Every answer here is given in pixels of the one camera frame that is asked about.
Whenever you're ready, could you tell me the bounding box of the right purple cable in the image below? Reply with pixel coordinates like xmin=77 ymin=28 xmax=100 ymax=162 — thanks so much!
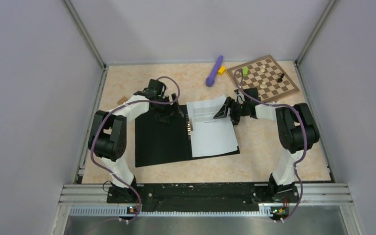
xmin=233 ymin=69 xmax=308 ymax=223

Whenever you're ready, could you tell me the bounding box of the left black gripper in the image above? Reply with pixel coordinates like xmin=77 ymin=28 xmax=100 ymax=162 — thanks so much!
xmin=153 ymin=93 xmax=184 ymax=123

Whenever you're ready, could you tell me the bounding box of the aluminium front rail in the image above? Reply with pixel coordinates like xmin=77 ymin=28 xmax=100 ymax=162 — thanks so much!
xmin=58 ymin=183 xmax=353 ymax=218

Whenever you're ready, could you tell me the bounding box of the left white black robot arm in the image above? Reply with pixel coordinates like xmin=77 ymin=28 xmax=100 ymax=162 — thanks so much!
xmin=88 ymin=76 xmax=181 ymax=202

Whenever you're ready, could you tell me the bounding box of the white chess piece lower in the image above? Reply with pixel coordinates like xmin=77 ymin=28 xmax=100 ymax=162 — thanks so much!
xmin=260 ymin=82 xmax=268 ymax=89

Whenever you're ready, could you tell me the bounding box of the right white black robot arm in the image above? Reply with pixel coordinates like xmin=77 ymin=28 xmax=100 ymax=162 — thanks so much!
xmin=213 ymin=88 xmax=320 ymax=202

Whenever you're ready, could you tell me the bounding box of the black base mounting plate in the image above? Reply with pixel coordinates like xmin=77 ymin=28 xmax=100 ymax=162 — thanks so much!
xmin=107 ymin=183 xmax=299 ymax=212

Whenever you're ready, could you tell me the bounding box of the small brown wooden block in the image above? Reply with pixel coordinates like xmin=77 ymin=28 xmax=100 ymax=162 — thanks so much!
xmin=117 ymin=96 xmax=128 ymax=105

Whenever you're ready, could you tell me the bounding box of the white printed paper stack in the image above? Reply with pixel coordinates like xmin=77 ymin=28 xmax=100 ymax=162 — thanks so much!
xmin=187 ymin=95 xmax=239 ymax=158

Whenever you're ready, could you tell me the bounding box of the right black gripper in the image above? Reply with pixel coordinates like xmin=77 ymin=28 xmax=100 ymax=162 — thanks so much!
xmin=214 ymin=97 xmax=250 ymax=126

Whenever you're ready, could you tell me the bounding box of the teal folder black inside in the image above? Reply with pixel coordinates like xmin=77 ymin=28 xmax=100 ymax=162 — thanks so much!
xmin=134 ymin=103 xmax=240 ymax=168

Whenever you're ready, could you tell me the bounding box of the black chess piece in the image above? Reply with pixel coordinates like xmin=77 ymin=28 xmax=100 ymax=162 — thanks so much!
xmin=277 ymin=73 xmax=285 ymax=83

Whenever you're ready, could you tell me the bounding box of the green block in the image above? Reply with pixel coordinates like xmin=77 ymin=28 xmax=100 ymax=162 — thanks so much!
xmin=242 ymin=67 xmax=249 ymax=78

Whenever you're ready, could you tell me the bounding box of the metal folder clip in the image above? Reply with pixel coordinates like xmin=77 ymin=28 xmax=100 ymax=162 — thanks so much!
xmin=187 ymin=118 xmax=193 ymax=140

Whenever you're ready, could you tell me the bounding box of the yellow block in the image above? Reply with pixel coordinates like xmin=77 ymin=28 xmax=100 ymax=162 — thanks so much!
xmin=217 ymin=66 xmax=226 ymax=75

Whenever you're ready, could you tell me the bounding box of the wooden chessboard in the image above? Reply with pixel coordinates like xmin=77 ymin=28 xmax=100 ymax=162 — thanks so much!
xmin=226 ymin=55 xmax=300 ymax=102

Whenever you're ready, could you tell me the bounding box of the purple cylindrical handle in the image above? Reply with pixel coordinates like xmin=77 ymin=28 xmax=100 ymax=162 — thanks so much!
xmin=205 ymin=55 xmax=224 ymax=87

